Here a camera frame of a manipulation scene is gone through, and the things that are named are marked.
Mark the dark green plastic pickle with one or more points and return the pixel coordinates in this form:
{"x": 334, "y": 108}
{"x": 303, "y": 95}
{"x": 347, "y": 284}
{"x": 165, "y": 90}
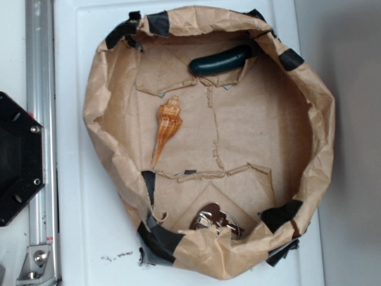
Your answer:
{"x": 222, "y": 62}

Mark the orange spiral seashell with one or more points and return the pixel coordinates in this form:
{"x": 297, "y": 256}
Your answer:
{"x": 169, "y": 122}

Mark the brown paper bag bin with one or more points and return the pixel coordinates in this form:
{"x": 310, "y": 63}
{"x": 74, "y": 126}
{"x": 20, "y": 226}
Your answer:
{"x": 257, "y": 140}

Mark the silver key bunch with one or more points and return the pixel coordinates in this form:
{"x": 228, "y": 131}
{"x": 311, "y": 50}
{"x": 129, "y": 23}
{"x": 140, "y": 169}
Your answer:
{"x": 212, "y": 215}

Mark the white plastic tray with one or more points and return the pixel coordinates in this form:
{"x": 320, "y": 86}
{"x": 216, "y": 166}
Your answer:
{"x": 99, "y": 244}

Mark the aluminium extrusion rail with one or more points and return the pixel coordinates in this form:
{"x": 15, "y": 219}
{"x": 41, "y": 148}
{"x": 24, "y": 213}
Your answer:
{"x": 40, "y": 75}

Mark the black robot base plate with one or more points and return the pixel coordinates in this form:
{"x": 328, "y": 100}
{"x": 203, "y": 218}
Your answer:
{"x": 22, "y": 173}

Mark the silver corner bracket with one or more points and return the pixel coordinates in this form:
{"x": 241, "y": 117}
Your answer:
{"x": 38, "y": 266}

